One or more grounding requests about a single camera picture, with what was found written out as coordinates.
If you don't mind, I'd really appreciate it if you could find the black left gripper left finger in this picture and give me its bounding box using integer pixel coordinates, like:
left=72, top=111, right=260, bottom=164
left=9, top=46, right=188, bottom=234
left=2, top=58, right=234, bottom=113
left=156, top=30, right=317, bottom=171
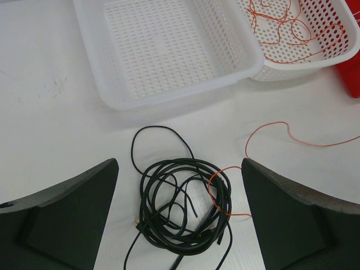
left=1, top=158, right=119, bottom=269

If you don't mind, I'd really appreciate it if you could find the rectangular white perforated basket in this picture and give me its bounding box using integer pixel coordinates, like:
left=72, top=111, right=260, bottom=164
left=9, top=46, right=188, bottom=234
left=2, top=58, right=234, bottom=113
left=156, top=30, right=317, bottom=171
left=74, top=1, right=264, bottom=110

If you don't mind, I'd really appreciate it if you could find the black cable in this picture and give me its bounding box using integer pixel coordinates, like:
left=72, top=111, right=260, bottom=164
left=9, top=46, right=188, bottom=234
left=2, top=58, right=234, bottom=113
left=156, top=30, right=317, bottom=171
left=123, top=125, right=233, bottom=270

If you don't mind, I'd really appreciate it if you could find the round white perforated basket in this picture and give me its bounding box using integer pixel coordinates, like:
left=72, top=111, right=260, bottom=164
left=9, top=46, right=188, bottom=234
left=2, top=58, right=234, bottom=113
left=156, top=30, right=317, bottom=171
left=238, top=0, right=359, bottom=82

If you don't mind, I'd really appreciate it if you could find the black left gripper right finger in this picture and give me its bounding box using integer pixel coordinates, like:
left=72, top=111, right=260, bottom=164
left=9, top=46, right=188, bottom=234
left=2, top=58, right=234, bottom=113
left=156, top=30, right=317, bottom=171
left=242, top=158, right=359, bottom=269

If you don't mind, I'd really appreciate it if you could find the red plastic tray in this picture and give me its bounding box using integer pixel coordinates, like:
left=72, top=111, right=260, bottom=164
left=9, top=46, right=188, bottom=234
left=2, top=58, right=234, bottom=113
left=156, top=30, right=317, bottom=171
left=336, top=0, right=359, bottom=98

